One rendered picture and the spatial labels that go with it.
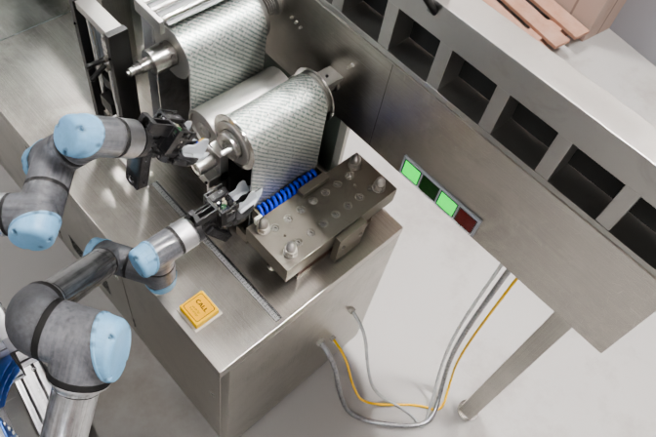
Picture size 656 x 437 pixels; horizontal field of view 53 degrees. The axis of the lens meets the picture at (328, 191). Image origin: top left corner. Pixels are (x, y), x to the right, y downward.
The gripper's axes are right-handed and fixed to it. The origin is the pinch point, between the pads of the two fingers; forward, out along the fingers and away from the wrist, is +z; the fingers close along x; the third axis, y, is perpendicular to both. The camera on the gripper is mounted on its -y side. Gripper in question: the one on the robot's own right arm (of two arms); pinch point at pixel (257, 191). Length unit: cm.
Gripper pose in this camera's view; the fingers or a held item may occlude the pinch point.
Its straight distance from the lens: 168.6
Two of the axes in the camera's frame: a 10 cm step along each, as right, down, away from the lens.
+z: 7.2, -5.1, 4.7
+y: 1.3, -5.6, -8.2
